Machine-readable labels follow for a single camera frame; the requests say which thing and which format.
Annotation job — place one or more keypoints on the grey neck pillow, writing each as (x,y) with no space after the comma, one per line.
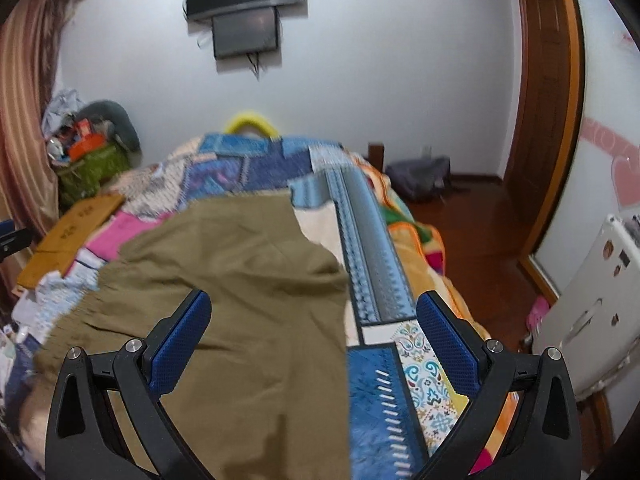
(121,129)

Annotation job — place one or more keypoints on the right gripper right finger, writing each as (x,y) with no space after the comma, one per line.
(543,440)

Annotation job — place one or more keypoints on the striped brown curtain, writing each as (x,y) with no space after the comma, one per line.
(30,41)

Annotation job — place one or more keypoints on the green storage box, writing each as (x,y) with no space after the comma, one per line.
(84,178)

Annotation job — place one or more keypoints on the grey crumpled cloth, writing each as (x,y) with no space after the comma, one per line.
(66,102)

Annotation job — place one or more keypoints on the white mini fridge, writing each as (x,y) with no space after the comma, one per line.
(595,322)

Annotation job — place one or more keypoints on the pink slipper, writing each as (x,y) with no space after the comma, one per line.
(537,312)

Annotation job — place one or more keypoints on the grey bag on floor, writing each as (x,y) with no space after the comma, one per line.
(421,178)

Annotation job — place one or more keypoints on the olive green pants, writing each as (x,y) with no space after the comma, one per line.
(265,394)

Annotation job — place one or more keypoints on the blue patchwork bed quilt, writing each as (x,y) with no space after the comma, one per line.
(385,436)

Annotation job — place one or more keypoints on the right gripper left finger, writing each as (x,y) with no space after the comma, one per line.
(84,439)

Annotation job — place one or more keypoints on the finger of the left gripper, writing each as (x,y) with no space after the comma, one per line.
(12,240)

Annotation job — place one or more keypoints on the small wall monitor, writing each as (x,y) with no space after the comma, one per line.
(251,31)

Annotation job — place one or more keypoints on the pink garment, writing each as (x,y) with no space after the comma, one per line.
(122,228)

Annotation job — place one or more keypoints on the orange fleece blanket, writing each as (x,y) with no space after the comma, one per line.
(421,253)

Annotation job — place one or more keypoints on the brown wooden door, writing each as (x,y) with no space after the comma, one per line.
(549,111)

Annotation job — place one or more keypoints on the orange box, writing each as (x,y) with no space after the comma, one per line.
(86,145)

